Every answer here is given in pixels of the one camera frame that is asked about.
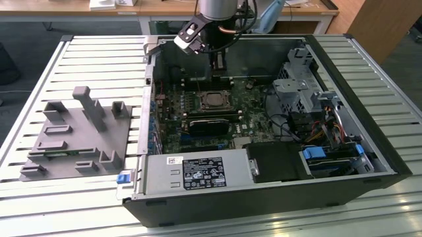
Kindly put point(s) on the green motherboard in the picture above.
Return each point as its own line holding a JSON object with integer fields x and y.
{"x": 257, "y": 123}

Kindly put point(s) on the blue case latch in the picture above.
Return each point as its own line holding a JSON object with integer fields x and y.
{"x": 124, "y": 179}

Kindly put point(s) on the white paper sheet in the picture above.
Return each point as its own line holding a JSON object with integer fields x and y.
{"x": 297, "y": 2}

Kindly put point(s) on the black graphics card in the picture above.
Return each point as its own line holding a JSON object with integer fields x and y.
{"x": 208, "y": 128}

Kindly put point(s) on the white box with dark print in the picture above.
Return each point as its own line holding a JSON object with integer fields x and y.
{"x": 128, "y": 2}

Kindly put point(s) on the black RAM slot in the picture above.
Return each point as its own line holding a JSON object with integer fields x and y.
{"x": 206, "y": 79}
{"x": 212, "y": 88}
{"x": 212, "y": 85}
{"x": 234, "y": 119}
{"x": 212, "y": 82}
{"x": 212, "y": 116}
{"x": 212, "y": 112}

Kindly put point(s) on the CPU socket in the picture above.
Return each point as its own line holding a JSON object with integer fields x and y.
{"x": 216, "y": 107}

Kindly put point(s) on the green RAM stick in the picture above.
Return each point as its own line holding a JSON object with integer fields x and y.
{"x": 63, "y": 153}

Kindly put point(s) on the wooden desk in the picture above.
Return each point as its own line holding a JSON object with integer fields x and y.
{"x": 66, "y": 12}

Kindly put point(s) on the wooden cabinet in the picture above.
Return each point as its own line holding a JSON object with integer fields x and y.
{"x": 380, "y": 24}

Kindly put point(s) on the silver power supply unit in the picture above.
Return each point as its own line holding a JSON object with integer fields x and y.
{"x": 158, "y": 177}

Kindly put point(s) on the metal drive cage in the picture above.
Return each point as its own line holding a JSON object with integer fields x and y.
{"x": 297, "y": 86}

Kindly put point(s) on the blue expansion slot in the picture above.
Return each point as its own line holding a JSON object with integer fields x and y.
{"x": 185, "y": 135}

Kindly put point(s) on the blue plastic drive clip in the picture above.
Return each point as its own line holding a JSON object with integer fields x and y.
{"x": 360, "y": 150}

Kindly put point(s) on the silver chipset heat sink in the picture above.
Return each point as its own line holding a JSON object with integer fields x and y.
{"x": 242, "y": 143}

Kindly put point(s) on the grey parts rack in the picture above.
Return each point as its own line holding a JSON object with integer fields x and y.
{"x": 79, "y": 138}

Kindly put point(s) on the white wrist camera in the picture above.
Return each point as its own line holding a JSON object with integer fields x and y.
{"x": 185, "y": 44}

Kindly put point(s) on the black open PC case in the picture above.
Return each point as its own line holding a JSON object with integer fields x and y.
{"x": 230, "y": 209}

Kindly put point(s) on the black plastic shroud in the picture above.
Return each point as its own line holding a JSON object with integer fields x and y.
{"x": 277, "y": 163}

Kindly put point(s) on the blue disk carrier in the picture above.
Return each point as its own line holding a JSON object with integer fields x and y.
{"x": 313, "y": 153}

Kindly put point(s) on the thin metal locking lever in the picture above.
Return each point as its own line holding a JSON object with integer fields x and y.
{"x": 198, "y": 84}

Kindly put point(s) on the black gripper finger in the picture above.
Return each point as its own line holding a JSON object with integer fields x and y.
{"x": 221, "y": 72}

